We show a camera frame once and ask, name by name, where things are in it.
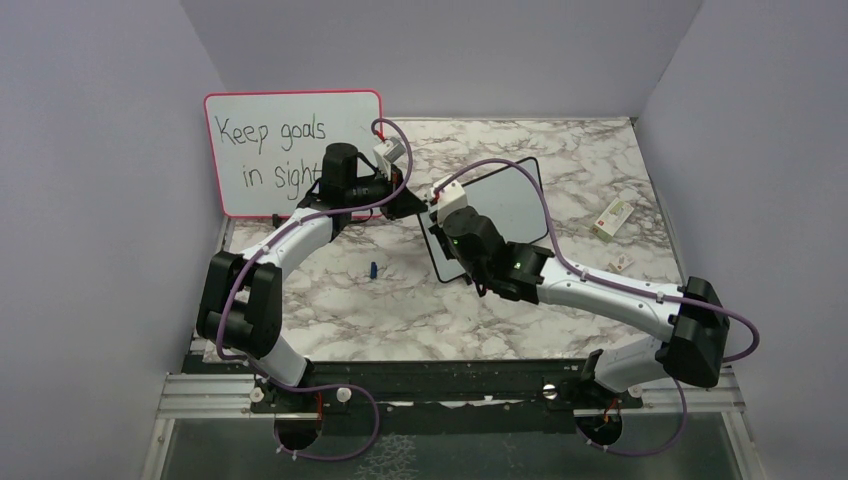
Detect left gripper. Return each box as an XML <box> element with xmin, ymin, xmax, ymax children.
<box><xmin>345</xmin><ymin>163</ymin><xmax>427</xmax><ymax>220</ymax></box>

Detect black framed whiteboard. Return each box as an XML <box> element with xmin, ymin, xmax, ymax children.
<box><xmin>418</xmin><ymin>166</ymin><xmax>548</xmax><ymax>283</ymax></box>

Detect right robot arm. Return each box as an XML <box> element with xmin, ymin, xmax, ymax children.
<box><xmin>430</xmin><ymin>207</ymin><xmax>729</xmax><ymax>407</ymax></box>

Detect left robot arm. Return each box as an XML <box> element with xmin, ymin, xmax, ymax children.
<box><xmin>195</xmin><ymin>137</ymin><xmax>425</xmax><ymax>411</ymax></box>

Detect pink framed whiteboard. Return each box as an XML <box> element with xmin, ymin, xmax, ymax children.
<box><xmin>203</xmin><ymin>89</ymin><xmax>383</xmax><ymax>218</ymax></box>

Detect white green eraser box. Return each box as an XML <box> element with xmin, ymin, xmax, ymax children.
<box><xmin>590</xmin><ymin>197</ymin><xmax>634</xmax><ymax>242</ymax></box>

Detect small white card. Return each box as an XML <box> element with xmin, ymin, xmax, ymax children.
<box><xmin>608</xmin><ymin>252</ymin><xmax>635</xmax><ymax>272</ymax></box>

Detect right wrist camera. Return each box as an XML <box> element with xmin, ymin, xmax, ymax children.
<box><xmin>425</xmin><ymin>178</ymin><xmax>468</xmax><ymax>226</ymax></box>

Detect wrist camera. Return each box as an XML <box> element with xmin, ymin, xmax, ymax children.
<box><xmin>425</xmin><ymin>178</ymin><xmax>468</xmax><ymax>226</ymax></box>
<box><xmin>372</xmin><ymin>137</ymin><xmax>407</xmax><ymax>171</ymax></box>

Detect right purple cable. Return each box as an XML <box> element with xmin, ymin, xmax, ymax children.
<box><xmin>430</xmin><ymin>157</ymin><xmax>762</xmax><ymax>458</ymax></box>

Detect purple cable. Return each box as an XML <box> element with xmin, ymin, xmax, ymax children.
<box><xmin>215</xmin><ymin>117</ymin><xmax>415</xmax><ymax>464</ymax></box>
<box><xmin>430</xmin><ymin>157</ymin><xmax>762</xmax><ymax>458</ymax></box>

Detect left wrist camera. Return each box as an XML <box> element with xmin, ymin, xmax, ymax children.
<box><xmin>372</xmin><ymin>137</ymin><xmax>407</xmax><ymax>171</ymax></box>

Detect black metal base rail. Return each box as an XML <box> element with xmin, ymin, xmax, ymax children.
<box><xmin>157</xmin><ymin>355</ymin><xmax>745</xmax><ymax>425</ymax></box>

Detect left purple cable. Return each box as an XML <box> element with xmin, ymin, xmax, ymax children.
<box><xmin>215</xmin><ymin>117</ymin><xmax>415</xmax><ymax>464</ymax></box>

